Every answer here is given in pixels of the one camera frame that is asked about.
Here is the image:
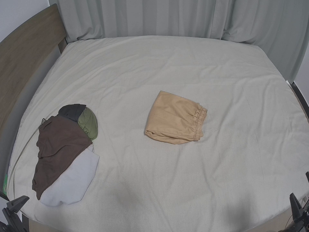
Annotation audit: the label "green garment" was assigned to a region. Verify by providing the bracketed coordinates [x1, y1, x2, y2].
[78, 106, 98, 141]

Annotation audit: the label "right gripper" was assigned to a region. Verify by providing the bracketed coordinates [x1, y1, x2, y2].
[289, 171, 309, 229]

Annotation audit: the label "black garment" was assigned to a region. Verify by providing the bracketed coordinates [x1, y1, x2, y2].
[59, 104, 87, 123]

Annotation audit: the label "brown garment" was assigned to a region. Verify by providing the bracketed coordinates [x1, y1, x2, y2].
[32, 116, 93, 200]

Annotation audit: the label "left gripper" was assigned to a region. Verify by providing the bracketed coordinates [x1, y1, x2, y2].
[2, 195, 30, 231]

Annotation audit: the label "pale grey curtain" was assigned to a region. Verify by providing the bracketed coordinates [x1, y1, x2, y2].
[46, 0, 226, 43]
[212, 0, 309, 84]

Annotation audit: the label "tan shorts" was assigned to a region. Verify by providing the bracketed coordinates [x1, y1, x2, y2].
[145, 90, 208, 145]

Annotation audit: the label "white garment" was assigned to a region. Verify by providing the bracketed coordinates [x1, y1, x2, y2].
[40, 144, 100, 207]

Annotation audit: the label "bed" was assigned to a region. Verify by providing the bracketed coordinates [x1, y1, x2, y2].
[0, 3, 309, 232]

